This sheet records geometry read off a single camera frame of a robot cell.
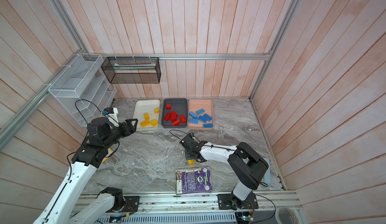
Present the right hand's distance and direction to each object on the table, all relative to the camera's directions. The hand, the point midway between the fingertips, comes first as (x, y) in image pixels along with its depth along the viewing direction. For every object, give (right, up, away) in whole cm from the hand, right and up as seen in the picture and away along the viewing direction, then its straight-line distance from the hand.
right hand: (191, 152), depth 91 cm
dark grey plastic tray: (-9, +31, +26) cm, 41 cm away
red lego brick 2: (-17, +22, +15) cm, 32 cm away
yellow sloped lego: (-26, +27, +19) cm, 41 cm away
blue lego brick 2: (+1, +24, +16) cm, 29 cm away
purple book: (+1, -11, -13) cm, 17 cm away
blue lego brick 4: (+2, +19, +13) cm, 23 cm away
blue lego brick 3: (+12, +22, +16) cm, 30 cm away
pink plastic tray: (+3, +31, +24) cm, 39 cm away
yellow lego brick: (-32, +22, +16) cm, 42 cm away
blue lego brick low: (+8, +20, +13) cm, 26 cm away
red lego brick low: (-6, +21, +15) cm, 26 cm away
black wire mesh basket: (-38, +53, +5) cm, 66 cm away
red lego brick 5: (-10, +18, +11) cm, 23 cm away
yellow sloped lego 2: (0, -4, -6) cm, 7 cm away
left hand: (-29, +19, -19) cm, 39 cm away
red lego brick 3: (-13, +25, +20) cm, 35 cm away
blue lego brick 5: (+12, +16, +10) cm, 22 cm away
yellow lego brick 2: (-25, +18, +11) cm, 33 cm away
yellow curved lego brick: (-32, +18, +12) cm, 38 cm away
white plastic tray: (-33, +26, +19) cm, 45 cm away
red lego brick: (-17, +30, +22) cm, 41 cm away
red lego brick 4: (-12, +21, +14) cm, 28 cm away
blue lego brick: (+7, +26, +19) cm, 33 cm away
